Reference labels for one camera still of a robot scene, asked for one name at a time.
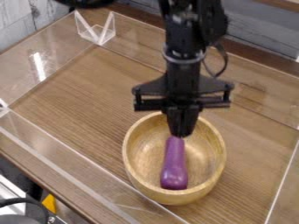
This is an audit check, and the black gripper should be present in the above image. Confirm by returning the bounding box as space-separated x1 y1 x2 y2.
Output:
132 61 235 137

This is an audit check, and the brown wooden bowl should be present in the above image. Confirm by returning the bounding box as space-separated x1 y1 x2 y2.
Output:
121 112 227 206

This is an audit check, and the purple toy eggplant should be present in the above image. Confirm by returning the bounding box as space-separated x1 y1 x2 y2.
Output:
160 136 188 190

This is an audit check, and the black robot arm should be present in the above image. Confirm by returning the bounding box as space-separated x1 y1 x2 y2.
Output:
132 0 233 137

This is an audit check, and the black cable bottom left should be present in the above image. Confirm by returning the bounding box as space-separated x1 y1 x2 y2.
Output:
0 197 50 224

